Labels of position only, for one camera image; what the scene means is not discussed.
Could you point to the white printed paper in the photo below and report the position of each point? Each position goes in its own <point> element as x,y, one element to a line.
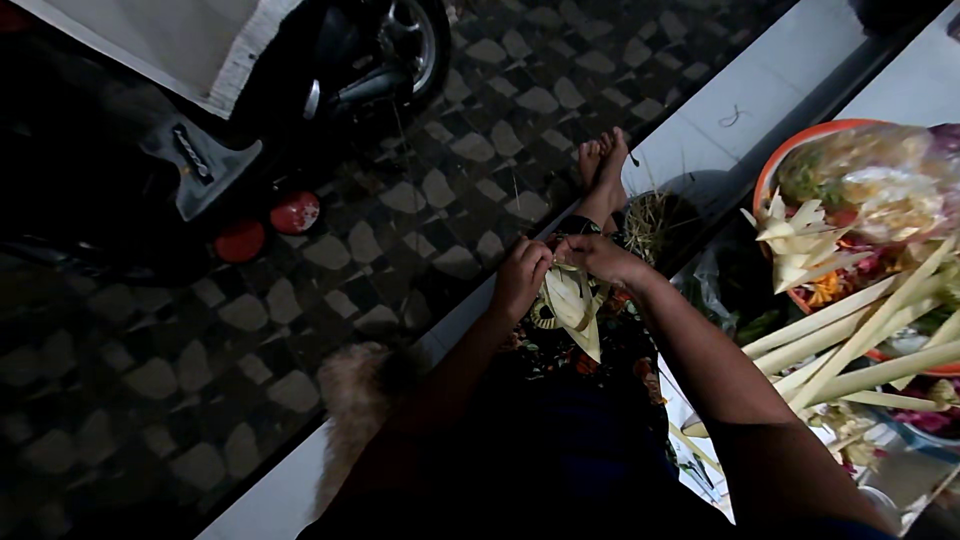
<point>706,491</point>

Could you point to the person's left forearm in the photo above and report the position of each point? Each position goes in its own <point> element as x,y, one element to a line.
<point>472,352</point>

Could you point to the pile of pale flowers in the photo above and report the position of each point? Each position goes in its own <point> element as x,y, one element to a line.
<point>855,442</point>

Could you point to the pointed cream palm leaf ornament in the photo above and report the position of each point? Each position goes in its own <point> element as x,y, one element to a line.
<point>796,240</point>

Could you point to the person's left fingers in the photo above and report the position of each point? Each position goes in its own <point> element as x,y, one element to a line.
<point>535,254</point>

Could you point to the person's right forearm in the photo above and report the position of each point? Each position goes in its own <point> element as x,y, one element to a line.
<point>705,352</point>

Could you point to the clear plastic bag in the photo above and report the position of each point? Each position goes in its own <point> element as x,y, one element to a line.
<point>885,180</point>

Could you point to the white cup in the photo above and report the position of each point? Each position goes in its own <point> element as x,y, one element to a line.
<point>879,498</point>

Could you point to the person's right fingers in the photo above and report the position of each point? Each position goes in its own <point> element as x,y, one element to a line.
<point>572,250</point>

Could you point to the bundle of palm leaf strips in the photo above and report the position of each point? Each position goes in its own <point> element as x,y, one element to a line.
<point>840,349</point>

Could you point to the person's legs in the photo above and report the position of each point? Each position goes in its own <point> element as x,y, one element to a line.
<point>600,202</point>

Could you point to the dry grass bundle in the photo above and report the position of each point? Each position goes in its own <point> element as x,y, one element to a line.
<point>651,225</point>

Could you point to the black motorcycle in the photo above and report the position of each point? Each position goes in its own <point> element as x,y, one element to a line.
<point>97,187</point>

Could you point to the red round object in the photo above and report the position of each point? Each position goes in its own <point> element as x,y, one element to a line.
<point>240,240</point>
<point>295,212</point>

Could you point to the orange-rimmed basin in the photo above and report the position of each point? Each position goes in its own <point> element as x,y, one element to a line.
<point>949,370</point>

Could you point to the dark translucent plastic bag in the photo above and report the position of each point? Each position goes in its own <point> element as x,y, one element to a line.
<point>709,289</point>

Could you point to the light brown furry dog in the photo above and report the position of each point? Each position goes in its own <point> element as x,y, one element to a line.
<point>352,397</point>

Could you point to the small scissors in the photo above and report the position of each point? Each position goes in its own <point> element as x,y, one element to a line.
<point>699,475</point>

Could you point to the person's body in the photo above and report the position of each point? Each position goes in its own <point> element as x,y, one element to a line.
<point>555,465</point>

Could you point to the thin curled twig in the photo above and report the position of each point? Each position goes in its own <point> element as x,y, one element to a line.
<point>733,117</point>

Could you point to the pile of colourful flower petals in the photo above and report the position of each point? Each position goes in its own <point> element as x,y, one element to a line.
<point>823,288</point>

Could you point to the pile of purple flowers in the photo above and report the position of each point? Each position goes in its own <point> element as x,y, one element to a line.
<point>928,421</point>

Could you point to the grey cloth with white edge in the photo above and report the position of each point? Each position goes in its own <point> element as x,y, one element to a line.
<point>172,45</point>

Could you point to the blue basin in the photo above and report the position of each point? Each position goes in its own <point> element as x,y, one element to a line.
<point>926,445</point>

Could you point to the person's right hand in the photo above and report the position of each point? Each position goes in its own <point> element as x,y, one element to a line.
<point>611,259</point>

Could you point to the black round container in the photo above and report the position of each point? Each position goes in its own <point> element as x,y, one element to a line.
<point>686,210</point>

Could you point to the large orange basin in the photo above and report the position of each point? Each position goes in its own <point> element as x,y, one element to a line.
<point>766,169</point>

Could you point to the pale palm leaf ornament piece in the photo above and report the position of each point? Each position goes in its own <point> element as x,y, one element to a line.
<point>568,301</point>

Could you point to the person's left hand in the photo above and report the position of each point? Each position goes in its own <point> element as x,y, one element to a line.
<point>514,283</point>

